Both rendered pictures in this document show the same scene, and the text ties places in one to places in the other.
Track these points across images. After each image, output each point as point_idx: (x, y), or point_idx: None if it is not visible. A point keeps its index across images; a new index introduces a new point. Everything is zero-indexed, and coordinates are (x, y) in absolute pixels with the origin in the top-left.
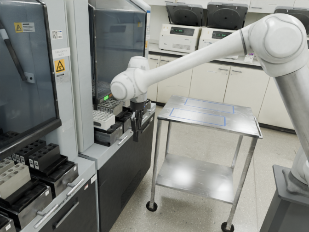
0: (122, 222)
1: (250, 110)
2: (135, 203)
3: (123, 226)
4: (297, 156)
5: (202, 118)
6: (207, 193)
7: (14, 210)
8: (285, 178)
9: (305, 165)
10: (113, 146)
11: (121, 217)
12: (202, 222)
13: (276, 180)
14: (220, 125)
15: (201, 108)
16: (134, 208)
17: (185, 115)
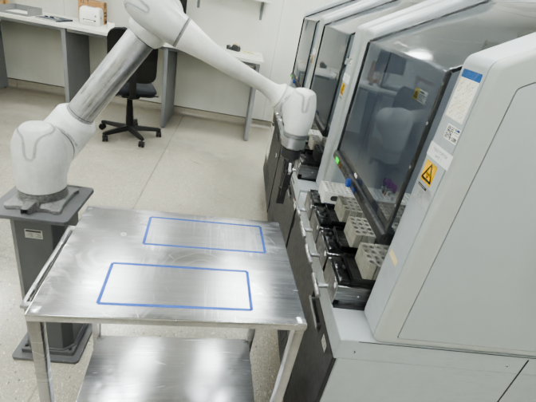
0: (272, 352)
1: (41, 290)
2: (271, 390)
3: (266, 347)
4: (65, 162)
5: (196, 228)
6: (147, 341)
7: None
8: (68, 201)
9: (93, 127)
10: (304, 212)
11: (277, 357)
12: None
13: (84, 201)
14: (160, 216)
15: (202, 266)
16: (269, 380)
17: (230, 232)
